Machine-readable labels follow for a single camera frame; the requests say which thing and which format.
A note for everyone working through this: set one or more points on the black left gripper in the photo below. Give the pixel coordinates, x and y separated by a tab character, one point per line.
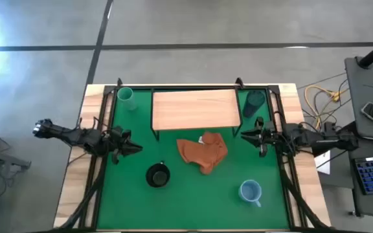
117	144

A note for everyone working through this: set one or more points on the black metal table frame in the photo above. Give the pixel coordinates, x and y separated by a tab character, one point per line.
193	87

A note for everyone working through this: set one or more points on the white paper sheet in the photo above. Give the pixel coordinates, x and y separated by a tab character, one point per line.
323	163

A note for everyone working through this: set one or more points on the orange cloth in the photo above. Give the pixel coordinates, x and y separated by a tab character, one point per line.
204	153

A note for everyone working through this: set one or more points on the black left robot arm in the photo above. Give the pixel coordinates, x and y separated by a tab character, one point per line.
73	136

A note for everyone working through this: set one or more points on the grey side desk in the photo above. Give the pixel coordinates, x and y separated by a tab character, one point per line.
364	97

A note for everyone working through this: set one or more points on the light blue mug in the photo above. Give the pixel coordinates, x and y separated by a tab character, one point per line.
250	191

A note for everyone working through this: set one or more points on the grey stand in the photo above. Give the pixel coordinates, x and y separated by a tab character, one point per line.
2	158

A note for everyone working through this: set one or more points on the wooden board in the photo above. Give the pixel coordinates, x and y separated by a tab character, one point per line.
194	110

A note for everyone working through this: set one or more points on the green table mat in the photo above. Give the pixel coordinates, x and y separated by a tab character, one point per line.
189	200

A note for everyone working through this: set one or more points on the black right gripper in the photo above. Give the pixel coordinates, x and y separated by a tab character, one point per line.
267	137

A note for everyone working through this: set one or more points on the black table clamp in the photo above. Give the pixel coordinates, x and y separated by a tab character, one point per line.
239	83
119	82

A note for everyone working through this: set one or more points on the teal plastic cup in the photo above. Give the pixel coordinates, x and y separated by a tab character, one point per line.
127	98

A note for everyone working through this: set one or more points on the black ceramic mug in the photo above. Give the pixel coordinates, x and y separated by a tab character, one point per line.
157	175

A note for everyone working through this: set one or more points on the dark grey lower desk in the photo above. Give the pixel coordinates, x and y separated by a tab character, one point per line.
368	204

